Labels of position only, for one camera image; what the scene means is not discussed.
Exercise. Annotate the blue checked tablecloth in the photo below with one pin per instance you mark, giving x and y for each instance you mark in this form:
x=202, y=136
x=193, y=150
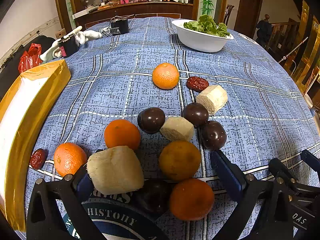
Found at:
x=265, y=117

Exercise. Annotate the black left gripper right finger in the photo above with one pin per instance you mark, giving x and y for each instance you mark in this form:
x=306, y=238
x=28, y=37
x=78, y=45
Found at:
x=245, y=189

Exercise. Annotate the dark jar with cork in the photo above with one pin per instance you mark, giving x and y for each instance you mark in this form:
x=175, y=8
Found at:
x=68, y=46

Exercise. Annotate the red jujube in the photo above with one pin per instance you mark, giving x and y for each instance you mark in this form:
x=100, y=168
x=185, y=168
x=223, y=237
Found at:
x=197, y=84
x=38, y=158

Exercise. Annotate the white bowl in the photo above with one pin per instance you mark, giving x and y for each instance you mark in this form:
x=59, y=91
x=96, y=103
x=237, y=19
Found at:
x=199, y=41

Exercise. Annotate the dark figurine statue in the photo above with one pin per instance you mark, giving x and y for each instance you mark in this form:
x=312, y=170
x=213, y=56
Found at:
x=264, y=31

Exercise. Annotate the black box on table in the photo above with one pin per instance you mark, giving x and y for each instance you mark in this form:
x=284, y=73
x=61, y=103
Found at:
x=119, y=25

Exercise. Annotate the orange tangerine bottom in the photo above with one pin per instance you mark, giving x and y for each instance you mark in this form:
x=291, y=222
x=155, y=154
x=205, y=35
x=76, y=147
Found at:
x=191, y=199

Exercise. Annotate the green lettuce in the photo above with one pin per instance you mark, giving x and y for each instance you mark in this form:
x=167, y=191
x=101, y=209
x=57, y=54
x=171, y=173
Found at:
x=206, y=25

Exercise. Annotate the black sofa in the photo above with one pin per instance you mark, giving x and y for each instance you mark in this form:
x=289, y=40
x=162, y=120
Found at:
x=10, y=71

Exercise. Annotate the large white yam chunk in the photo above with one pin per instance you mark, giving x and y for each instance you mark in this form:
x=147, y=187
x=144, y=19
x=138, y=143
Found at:
x=115, y=170

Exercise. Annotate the wooden sideboard counter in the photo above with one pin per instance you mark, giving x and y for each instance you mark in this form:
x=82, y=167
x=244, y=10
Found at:
x=139, y=10

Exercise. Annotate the yellow rimmed white tray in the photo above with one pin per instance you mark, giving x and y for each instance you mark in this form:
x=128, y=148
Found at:
x=24, y=109

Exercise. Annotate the dark plum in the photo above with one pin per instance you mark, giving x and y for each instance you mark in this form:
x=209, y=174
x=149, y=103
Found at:
x=213, y=135
x=154, y=196
x=151, y=120
x=195, y=113

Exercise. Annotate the red plastic bag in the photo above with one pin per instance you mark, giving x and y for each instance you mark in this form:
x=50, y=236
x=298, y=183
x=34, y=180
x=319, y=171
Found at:
x=30, y=58

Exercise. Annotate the dull orange tangerine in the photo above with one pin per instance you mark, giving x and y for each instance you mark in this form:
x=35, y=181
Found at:
x=179, y=160

